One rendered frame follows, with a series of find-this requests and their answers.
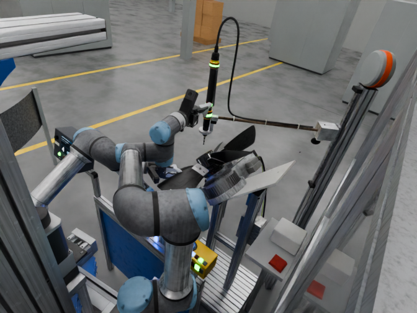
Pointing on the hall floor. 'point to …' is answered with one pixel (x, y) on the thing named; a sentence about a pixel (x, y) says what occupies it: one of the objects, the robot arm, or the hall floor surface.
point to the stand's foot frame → (233, 300)
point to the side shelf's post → (255, 290)
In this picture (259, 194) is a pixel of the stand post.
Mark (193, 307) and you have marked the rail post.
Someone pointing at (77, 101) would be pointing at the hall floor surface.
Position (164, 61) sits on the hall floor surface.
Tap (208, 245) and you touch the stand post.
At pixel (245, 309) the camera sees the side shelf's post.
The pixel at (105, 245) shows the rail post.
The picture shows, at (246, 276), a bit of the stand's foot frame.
